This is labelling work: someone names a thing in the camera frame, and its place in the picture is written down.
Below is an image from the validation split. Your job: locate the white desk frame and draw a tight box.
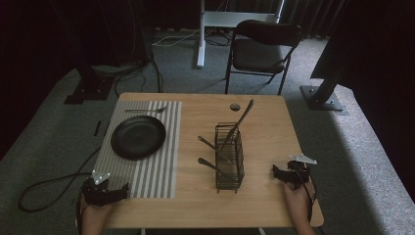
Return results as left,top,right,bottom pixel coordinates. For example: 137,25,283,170
195,0,287,70

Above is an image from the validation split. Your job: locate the black floor cable bundle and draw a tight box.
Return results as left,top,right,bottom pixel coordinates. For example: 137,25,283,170
92,30,229,98

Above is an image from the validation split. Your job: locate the silver fork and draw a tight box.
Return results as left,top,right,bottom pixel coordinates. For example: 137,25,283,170
124,105,168,115

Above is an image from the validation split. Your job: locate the dark curtain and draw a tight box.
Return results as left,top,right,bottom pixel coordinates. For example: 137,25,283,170
282,0,347,39

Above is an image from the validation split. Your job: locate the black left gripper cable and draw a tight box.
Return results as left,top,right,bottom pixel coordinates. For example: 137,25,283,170
17,146,103,213

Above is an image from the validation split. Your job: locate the grey striped placemat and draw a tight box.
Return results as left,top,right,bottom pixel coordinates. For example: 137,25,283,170
92,100,183,200

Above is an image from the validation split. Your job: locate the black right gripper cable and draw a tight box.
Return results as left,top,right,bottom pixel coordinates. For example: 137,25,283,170
300,177,318,223

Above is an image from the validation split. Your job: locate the black metal stand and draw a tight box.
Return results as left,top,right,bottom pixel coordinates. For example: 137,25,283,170
300,63,349,117
48,0,115,106

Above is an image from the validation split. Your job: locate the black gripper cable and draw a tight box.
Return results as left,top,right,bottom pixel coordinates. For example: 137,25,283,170
17,146,103,213
300,177,318,223

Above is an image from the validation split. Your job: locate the black round plate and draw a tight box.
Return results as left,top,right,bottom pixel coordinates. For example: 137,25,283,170
110,115,167,162

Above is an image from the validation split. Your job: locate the black folding chair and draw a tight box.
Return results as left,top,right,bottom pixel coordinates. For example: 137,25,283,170
223,19,304,97

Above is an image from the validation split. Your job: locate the black wire cutlery caddy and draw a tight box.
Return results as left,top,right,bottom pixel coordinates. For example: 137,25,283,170
213,121,246,195

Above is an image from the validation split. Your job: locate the dark cutlery piece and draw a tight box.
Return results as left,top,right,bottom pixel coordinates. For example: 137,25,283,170
197,135,241,168
197,157,229,178

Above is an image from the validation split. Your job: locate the white floor cable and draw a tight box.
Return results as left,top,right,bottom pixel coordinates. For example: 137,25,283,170
151,28,201,48

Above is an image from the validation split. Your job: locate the person's left hand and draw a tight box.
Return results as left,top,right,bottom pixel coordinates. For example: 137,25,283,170
78,195,115,227

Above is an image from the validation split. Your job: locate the long dark table knife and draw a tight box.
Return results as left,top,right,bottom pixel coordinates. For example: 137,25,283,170
220,99,255,151

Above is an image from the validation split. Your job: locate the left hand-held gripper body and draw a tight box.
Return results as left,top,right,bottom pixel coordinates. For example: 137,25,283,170
81,169,115,208

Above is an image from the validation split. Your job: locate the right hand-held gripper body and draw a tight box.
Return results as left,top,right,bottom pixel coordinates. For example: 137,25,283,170
285,153,318,191

